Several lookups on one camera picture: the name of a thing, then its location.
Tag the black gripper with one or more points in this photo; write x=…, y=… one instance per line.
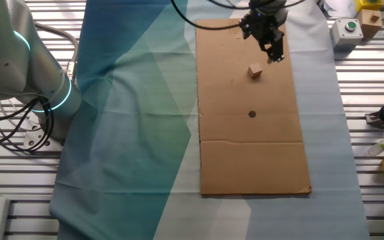
x=262, y=28

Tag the small wooden cube block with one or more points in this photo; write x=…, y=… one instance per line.
x=255, y=71

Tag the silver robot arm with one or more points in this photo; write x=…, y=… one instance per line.
x=12, y=66

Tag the clear tape strip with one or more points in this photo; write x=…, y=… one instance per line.
x=234, y=31

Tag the grey box green button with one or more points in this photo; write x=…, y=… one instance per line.
x=345, y=38

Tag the white paper sheet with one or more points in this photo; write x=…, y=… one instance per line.
x=340, y=6

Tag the wooden box with hole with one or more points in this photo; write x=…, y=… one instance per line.
x=368, y=28

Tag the brown cardboard sheet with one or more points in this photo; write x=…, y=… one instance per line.
x=245, y=160

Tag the blue green patterned cloth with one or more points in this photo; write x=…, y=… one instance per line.
x=128, y=133

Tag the yellow switch box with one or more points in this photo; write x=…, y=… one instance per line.
x=368, y=5

